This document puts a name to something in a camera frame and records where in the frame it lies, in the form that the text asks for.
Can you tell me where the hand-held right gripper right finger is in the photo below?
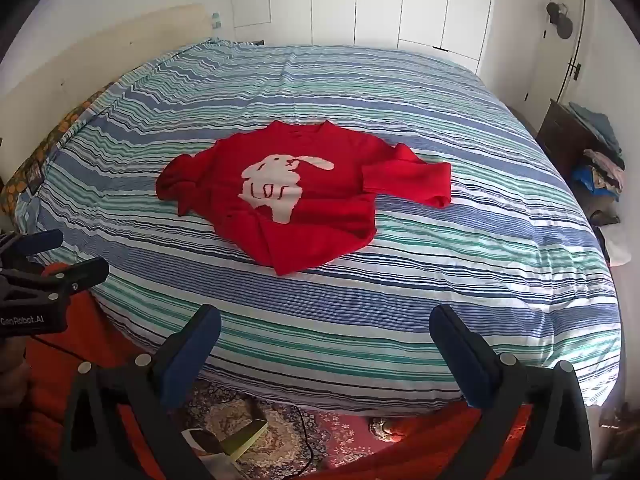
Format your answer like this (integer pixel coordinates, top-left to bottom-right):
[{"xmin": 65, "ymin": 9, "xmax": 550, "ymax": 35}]
[{"xmin": 429, "ymin": 304, "xmax": 593, "ymax": 480}]

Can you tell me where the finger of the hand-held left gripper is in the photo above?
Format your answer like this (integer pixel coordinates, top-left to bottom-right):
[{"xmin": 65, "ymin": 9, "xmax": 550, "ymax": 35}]
[
  {"xmin": 0, "ymin": 258, "xmax": 110, "ymax": 306},
  {"xmin": 0, "ymin": 229, "xmax": 64, "ymax": 272}
]

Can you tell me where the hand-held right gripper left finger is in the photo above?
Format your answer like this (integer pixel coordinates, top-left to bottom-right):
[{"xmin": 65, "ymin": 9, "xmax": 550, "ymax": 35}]
[{"xmin": 60, "ymin": 304, "xmax": 222, "ymax": 480}]

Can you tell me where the red sweater with white rabbit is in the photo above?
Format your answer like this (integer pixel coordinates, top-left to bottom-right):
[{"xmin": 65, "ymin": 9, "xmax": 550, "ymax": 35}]
[{"xmin": 155, "ymin": 120, "xmax": 453, "ymax": 277}]

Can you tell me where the pile of clothes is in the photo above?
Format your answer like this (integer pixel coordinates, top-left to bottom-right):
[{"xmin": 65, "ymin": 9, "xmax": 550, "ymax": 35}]
[{"xmin": 567, "ymin": 102, "xmax": 626, "ymax": 201}]

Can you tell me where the orange patterned bedsheet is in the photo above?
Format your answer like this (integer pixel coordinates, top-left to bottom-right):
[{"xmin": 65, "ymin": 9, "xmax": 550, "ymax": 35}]
[{"xmin": 0, "ymin": 85, "xmax": 111, "ymax": 216}]

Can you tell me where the orange cloth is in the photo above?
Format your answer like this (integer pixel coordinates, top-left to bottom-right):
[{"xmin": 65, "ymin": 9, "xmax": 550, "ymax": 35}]
[{"xmin": 20, "ymin": 270, "xmax": 533, "ymax": 480}]

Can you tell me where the blue green striped bedspread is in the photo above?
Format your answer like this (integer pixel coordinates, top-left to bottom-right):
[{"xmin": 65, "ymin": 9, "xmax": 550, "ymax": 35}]
[{"xmin": 14, "ymin": 40, "xmax": 623, "ymax": 416}]

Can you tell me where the green book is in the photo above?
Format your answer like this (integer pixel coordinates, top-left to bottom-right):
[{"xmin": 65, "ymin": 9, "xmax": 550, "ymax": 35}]
[{"xmin": 220, "ymin": 417, "xmax": 268, "ymax": 461}]

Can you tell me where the patterned rug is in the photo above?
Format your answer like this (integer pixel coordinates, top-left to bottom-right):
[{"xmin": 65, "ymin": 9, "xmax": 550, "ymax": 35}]
[{"xmin": 180, "ymin": 380, "xmax": 401, "ymax": 480}]

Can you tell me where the white cloth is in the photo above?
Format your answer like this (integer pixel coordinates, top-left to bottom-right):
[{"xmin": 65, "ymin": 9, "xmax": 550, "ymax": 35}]
[{"xmin": 597, "ymin": 222, "xmax": 633, "ymax": 267}]

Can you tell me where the dark wooden dresser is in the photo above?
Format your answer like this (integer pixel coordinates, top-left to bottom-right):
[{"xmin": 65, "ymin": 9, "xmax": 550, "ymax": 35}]
[{"xmin": 537, "ymin": 99, "xmax": 601, "ymax": 181}]

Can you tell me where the white door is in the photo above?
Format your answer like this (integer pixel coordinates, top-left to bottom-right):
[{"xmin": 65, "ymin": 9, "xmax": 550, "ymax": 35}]
[{"xmin": 525, "ymin": 0, "xmax": 601, "ymax": 126}]

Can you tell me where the dark door hook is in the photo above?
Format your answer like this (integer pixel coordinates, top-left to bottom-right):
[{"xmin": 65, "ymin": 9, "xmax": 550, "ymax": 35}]
[{"xmin": 546, "ymin": 1, "xmax": 575, "ymax": 40}]

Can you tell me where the white wardrobe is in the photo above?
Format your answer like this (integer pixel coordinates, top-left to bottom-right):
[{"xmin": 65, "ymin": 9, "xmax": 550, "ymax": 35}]
[{"xmin": 227, "ymin": 0, "xmax": 496, "ymax": 73}]

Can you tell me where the black cable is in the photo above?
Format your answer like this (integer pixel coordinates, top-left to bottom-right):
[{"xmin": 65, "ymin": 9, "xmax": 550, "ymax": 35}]
[{"xmin": 287, "ymin": 405, "xmax": 316, "ymax": 480}]

